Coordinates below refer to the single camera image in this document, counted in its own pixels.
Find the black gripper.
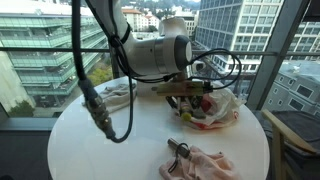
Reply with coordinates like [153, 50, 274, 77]
[165, 95, 205, 118]

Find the yellow play dough container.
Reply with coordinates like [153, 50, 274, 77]
[179, 99, 194, 123]

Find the peach shirt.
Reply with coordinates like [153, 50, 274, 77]
[158, 145, 241, 180]

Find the white red plastic bag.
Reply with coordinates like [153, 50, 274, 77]
[171, 87, 246, 131]

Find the beige towel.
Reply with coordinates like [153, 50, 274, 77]
[82, 82, 138, 114]

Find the wooden chair with grey cushion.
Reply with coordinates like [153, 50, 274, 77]
[261, 109, 320, 180]

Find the grey window handrail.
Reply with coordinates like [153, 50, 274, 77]
[0, 46, 320, 58]

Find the dark window frame post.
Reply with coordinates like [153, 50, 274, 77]
[109, 49, 122, 80]

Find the thick black cable metal connector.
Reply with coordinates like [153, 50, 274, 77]
[70, 0, 135, 144]

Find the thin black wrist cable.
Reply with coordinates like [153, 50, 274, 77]
[106, 0, 243, 92]

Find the grey window post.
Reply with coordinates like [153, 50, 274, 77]
[245, 0, 313, 111]

